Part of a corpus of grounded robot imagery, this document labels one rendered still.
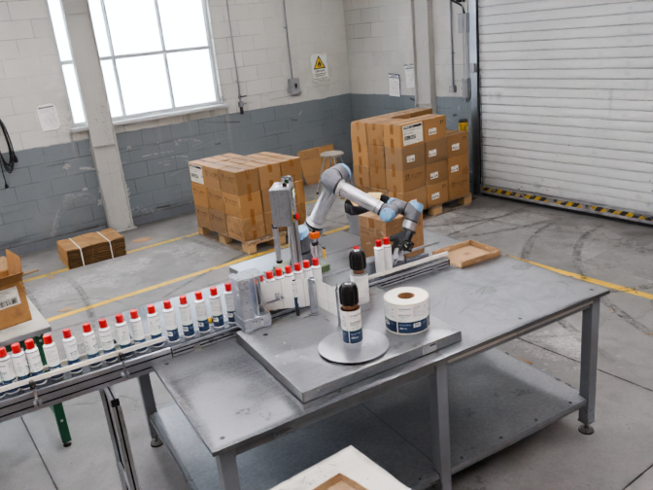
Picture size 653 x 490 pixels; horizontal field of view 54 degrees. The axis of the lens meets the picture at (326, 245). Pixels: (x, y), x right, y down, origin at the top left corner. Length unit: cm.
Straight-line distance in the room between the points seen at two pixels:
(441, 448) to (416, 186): 454
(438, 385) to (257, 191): 428
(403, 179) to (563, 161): 177
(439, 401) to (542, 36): 527
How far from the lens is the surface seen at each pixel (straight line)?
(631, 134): 706
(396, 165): 706
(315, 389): 255
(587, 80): 724
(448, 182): 761
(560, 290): 344
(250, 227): 678
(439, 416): 295
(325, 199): 371
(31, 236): 839
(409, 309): 282
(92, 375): 301
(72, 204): 843
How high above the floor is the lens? 219
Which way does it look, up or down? 19 degrees down
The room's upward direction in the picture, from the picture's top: 6 degrees counter-clockwise
